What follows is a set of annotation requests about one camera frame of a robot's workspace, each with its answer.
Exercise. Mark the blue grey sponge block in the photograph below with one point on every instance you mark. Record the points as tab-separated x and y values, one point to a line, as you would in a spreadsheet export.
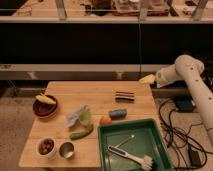
119	113

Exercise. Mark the green plastic tray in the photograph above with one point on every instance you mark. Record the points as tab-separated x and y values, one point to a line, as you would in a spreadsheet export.
146	140

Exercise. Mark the black power box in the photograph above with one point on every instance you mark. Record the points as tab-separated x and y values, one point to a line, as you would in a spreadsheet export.
184	104

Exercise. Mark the dark red bowl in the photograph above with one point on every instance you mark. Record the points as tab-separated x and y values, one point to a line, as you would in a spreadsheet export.
43	110

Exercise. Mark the green toy cucumber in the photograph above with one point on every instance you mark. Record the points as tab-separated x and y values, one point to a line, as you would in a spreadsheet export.
81	134

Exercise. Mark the white dish brush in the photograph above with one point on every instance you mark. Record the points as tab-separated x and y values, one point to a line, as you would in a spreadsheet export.
146	162

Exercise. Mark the metal spoon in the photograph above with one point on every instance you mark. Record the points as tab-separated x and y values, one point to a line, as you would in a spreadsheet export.
126	140

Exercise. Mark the black power adapter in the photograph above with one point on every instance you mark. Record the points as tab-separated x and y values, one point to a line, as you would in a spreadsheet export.
194	158

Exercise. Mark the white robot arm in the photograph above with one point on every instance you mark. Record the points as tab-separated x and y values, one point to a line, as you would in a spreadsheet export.
188	69

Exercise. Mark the yellow toy corn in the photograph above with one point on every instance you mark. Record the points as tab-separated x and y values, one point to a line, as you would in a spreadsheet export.
45	99

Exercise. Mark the white cup with nuts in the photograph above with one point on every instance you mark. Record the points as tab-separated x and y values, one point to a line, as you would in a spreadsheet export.
46	148

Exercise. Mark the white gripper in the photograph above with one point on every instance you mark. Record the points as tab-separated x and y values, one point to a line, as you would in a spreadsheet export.
164	76

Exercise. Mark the orange ball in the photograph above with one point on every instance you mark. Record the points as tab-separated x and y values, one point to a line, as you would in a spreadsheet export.
105	120

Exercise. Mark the small metal cup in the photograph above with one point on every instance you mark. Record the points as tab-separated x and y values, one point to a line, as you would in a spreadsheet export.
66	150

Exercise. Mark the wooden table board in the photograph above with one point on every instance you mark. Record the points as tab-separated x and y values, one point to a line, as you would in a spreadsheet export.
99	96

